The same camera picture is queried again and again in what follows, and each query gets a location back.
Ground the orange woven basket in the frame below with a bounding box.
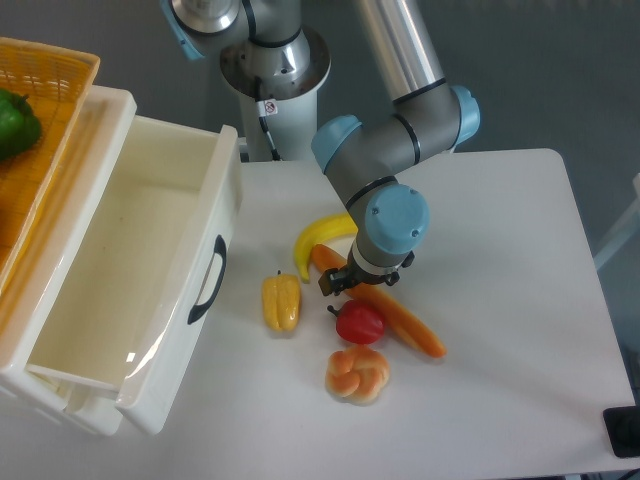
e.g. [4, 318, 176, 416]
[1, 37, 100, 289]

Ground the round knotted bread roll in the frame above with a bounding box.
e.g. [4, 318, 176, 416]
[325, 345, 390, 404]

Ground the green bell pepper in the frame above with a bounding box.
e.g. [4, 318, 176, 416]
[1, 89, 42, 161]

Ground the yellow bell pepper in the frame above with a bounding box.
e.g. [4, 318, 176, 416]
[261, 271, 302, 332]

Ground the long orange bread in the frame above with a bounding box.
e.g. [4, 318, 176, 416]
[310, 244, 447, 359]

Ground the white plastic drawer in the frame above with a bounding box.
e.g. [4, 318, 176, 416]
[27, 116, 242, 434]

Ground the yellow banana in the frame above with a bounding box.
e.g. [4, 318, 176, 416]
[293, 213, 358, 284]

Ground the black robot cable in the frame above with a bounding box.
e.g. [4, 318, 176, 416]
[253, 74, 282, 162]

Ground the red bell pepper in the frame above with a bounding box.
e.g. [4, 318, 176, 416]
[327, 300, 385, 345]

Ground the black drawer handle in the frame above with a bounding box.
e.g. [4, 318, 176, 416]
[187, 235, 227, 325]

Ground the white drawer cabinet frame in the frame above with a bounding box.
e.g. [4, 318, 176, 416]
[1, 86, 137, 435]

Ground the black device at edge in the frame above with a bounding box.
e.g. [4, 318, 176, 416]
[603, 406, 639, 458]

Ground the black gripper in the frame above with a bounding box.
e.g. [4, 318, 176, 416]
[318, 249, 415, 295]

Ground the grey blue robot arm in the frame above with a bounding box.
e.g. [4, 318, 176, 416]
[161, 1, 480, 295]

